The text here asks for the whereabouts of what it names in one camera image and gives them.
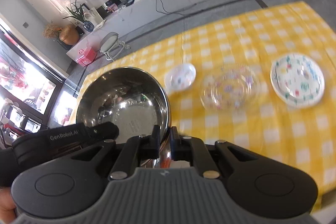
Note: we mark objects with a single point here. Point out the yellow checked tablecloth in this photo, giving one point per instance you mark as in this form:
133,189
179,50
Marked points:
236,37

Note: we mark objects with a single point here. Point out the large white patterned plate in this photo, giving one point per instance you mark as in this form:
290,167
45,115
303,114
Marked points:
298,79

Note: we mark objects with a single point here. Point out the aloe plant in blue vase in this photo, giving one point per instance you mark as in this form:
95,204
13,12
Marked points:
86,23

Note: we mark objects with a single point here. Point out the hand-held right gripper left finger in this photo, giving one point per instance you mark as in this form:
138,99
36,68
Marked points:
155,141

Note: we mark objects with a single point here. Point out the clear glass patterned plate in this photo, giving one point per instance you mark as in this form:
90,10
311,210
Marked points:
229,87

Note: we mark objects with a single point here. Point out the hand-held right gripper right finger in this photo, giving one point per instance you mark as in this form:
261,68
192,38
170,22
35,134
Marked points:
174,144

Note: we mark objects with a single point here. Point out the small white patterned plate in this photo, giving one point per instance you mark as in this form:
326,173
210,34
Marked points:
180,77

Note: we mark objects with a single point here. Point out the stack of large bowls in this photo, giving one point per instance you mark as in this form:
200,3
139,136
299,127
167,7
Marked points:
123,100

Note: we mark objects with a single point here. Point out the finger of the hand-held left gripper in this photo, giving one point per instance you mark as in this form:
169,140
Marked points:
103,130

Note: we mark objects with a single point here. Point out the person's left hand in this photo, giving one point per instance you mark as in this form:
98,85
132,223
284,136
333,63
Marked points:
5,207

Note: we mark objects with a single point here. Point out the brown vase with dried flowers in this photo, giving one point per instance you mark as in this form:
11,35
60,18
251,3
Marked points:
68,35

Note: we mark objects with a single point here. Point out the pink box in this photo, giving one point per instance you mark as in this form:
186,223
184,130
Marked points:
86,56

